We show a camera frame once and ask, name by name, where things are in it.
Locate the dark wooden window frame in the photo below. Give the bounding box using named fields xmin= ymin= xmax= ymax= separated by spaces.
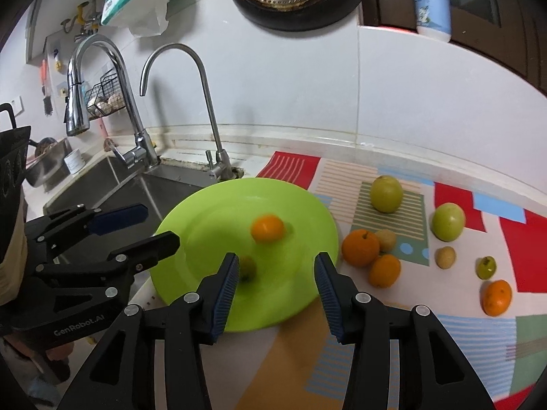
xmin=362 ymin=0 xmax=546 ymax=93

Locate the left hand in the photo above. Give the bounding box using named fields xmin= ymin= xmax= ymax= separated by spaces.
xmin=4 ymin=334 xmax=74 ymax=361

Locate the small green tomato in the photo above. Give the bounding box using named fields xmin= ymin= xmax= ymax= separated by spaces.
xmin=476 ymin=256 xmax=497 ymax=281

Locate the brown kiwi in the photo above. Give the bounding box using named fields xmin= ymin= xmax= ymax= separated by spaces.
xmin=435 ymin=246 xmax=457 ymax=269
xmin=375 ymin=230 xmax=397 ymax=254

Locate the blue white pump bottle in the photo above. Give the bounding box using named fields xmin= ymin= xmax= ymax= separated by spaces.
xmin=414 ymin=0 xmax=452 ymax=43

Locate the small green fruit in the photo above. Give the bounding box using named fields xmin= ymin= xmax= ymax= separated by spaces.
xmin=239 ymin=256 xmax=257 ymax=282

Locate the small orange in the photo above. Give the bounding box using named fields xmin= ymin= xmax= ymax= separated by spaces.
xmin=250 ymin=214 xmax=285 ymax=243
xmin=368 ymin=254 xmax=401 ymax=289

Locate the stainless steel sink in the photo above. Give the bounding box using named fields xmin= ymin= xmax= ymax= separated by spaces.
xmin=42 ymin=154 xmax=224 ymax=309

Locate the black wire sink basket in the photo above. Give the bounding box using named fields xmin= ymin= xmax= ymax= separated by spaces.
xmin=84 ymin=69 xmax=125 ymax=120

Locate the slim chrome gooseneck faucet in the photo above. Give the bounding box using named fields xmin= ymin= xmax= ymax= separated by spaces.
xmin=138 ymin=43 xmax=237 ymax=181

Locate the lime green plate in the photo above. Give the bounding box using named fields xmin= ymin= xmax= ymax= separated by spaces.
xmin=150 ymin=178 xmax=339 ymax=332

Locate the colourful patterned cloth mat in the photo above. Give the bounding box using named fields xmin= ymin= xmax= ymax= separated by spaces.
xmin=201 ymin=152 xmax=546 ymax=409

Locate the large chrome kitchen faucet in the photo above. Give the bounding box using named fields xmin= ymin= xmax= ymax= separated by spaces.
xmin=64 ymin=34 xmax=159 ymax=168

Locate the wall hook rail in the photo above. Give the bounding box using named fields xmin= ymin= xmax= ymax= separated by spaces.
xmin=60 ymin=0 xmax=101 ymax=43

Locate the green guava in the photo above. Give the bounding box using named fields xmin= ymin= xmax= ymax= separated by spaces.
xmin=370 ymin=175 xmax=404 ymax=214
xmin=430 ymin=203 xmax=466 ymax=242

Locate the large orange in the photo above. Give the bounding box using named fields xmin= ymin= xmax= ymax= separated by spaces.
xmin=341 ymin=229 xmax=380 ymax=268

